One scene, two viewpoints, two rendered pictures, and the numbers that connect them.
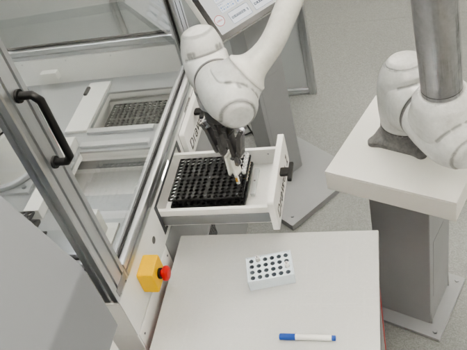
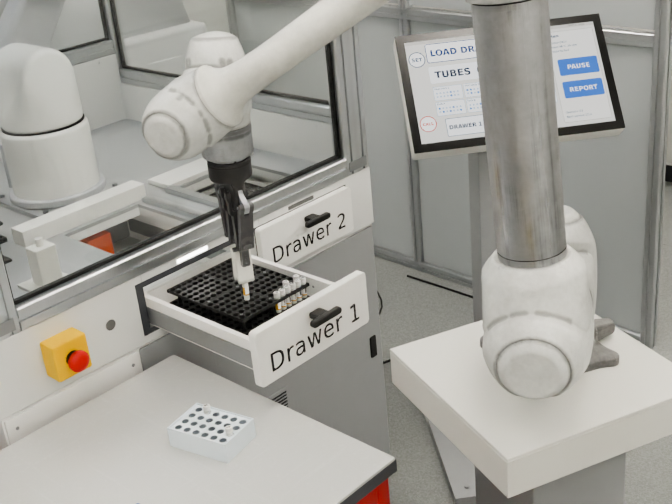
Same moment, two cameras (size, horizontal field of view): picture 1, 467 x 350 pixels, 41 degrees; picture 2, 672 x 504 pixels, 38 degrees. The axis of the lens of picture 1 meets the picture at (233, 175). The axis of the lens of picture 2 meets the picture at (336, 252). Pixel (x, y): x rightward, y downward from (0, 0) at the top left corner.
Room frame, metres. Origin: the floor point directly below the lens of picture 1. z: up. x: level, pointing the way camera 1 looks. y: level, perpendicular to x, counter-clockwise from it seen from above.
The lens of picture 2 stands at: (-0.11, -0.84, 1.76)
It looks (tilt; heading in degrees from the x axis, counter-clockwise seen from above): 25 degrees down; 25
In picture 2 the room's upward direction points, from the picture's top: 6 degrees counter-clockwise
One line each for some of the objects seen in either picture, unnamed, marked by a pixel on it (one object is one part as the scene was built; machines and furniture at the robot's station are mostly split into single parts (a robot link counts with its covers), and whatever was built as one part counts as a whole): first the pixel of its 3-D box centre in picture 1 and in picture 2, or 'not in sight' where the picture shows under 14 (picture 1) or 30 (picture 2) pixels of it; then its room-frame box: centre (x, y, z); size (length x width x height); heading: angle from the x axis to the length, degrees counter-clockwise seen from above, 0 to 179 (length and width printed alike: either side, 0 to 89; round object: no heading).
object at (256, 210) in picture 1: (210, 185); (236, 301); (1.38, 0.08, 0.86); 0.40 x 0.26 x 0.06; 70
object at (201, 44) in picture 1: (206, 60); (215, 81); (1.27, -0.02, 1.34); 0.13 x 0.11 x 0.16; 8
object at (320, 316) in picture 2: (286, 171); (321, 315); (1.30, -0.15, 0.91); 0.07 x 0.04 x 0.01; 160
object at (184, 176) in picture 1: (212, 185); (239, 300); (1.38, 0.07, 0.87); 0.22 x 0.18 x 0.06; 70
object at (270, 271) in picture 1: (270, 270); (211, 432); (1.08, -0.02, 0.78); 0.12 x 0.08 x 0.04; 82
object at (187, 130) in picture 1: (194, 119); (306, 229); (1.72, 0.07, 0.87); 0.29 x 0.02 x 0.11; 160
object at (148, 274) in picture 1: (152, 273); (67, 354); (1.11, 0.28, 0.88); 0.07 x 0.05 x 0.07; 160
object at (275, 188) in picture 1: (279, 180); (312, 326); (1.31, -0.12, 0.87); 0.29 x 0.02 x 0.11; 160
